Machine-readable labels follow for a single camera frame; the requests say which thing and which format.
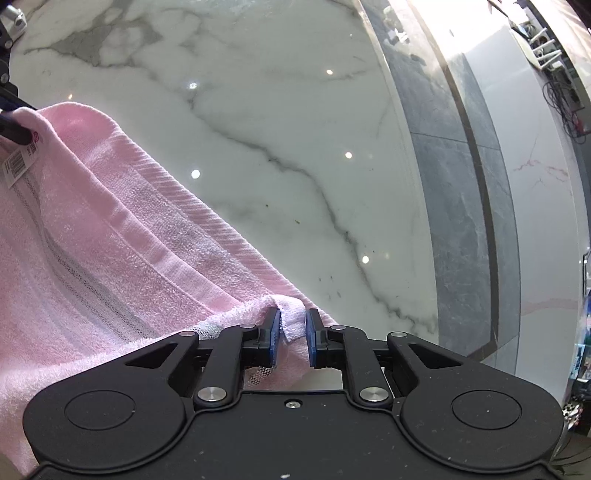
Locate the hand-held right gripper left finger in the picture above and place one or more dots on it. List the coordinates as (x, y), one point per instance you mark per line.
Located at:
(275, 339)

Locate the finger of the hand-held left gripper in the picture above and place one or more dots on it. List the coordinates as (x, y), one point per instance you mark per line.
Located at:
(11, 27)
(14, 127)

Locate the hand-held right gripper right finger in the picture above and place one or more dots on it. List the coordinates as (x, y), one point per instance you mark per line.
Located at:
(310, 341)

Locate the pink towel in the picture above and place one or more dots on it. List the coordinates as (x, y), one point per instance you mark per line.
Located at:
(92, 258)

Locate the white router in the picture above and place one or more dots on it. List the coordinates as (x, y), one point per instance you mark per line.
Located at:
(540, 46)

